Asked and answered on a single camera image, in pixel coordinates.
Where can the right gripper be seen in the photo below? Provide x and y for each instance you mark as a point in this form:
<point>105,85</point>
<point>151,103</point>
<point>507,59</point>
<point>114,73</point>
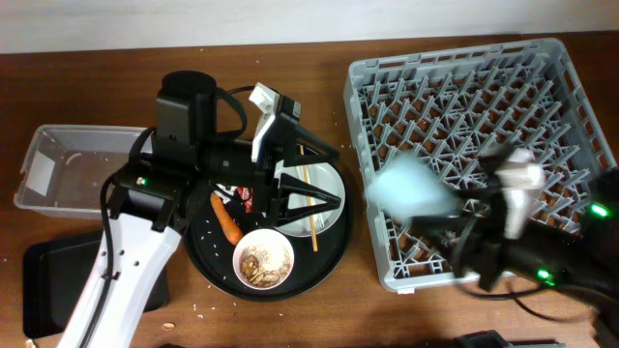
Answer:
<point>456,229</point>

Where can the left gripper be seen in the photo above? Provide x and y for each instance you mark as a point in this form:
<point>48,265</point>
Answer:
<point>265,174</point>

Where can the grey round plate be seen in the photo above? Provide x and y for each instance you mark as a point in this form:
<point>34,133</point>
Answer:
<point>322,175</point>

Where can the red snack wrapper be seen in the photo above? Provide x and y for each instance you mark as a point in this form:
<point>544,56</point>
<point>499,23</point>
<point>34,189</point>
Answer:
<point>245,195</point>

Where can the light blue plastic cup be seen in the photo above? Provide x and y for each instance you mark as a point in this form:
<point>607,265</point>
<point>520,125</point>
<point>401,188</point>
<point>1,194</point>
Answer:
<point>405,188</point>

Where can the orange carrot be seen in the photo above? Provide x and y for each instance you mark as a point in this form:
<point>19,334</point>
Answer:
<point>230,229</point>

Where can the white bowl with food scraps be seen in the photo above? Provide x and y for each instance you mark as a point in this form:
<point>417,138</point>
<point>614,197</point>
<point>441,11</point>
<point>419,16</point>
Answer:
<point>263,259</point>

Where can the white plastic fork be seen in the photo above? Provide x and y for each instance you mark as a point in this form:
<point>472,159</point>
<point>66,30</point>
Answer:
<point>320,222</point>

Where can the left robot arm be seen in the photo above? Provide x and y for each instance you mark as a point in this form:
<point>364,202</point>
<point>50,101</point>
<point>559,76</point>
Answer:
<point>148,204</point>

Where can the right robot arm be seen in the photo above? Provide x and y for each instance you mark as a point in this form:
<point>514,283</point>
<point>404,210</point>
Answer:
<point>491,230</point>

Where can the grey plastic dishwasher rack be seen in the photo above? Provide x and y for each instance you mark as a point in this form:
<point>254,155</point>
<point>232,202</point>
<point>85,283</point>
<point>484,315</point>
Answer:
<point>446,107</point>

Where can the round black serving tray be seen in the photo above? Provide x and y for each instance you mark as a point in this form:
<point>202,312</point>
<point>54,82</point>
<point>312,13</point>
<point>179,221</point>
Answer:
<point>211,253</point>

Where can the clear plastic bin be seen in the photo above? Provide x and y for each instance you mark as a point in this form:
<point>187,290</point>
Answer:
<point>66,165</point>

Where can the black rectangular tray bin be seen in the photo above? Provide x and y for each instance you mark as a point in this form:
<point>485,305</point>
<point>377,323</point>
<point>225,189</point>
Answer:
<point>54,275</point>

